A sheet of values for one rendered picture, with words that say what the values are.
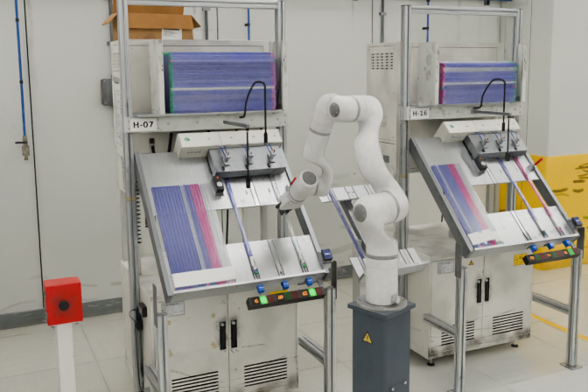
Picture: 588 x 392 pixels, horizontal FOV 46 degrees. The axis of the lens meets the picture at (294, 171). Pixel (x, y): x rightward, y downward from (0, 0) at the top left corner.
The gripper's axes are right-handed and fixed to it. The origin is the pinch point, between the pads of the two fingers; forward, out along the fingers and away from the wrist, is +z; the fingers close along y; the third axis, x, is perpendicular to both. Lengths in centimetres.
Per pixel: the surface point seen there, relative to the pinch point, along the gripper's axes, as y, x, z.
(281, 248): 7.1, 18.2, -2.2
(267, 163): 2.7, -23.7, -1.1
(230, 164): 20.2, -24.5, -0.9
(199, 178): 34.3, -21.0, 4.6
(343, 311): -90, 15, 144
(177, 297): 56, 34, -4
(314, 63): -101, -154, 103
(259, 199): 9.6, -7.2, 2.2
